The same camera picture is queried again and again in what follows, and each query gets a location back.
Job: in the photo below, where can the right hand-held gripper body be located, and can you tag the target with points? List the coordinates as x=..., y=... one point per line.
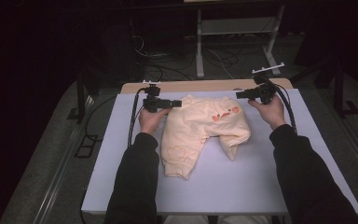
x=264, y=90

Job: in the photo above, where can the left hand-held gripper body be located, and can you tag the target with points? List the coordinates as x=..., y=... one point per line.
x=152, y=101

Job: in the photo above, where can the pale yellow baby pants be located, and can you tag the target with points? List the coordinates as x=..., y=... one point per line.
x=199, y=130

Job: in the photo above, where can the person's left hand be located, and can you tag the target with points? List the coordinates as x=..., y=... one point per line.
x=150, y=121

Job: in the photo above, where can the person's right hand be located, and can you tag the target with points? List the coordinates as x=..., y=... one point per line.
x=272, y=113

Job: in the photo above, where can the light wooden board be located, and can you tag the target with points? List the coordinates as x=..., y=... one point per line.
x=205, y=85

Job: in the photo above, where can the white metal stand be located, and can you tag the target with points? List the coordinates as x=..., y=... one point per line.
x=200, y=46

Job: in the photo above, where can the black metal stand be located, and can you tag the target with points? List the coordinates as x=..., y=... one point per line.
x=338, y=90
x=81, y=93

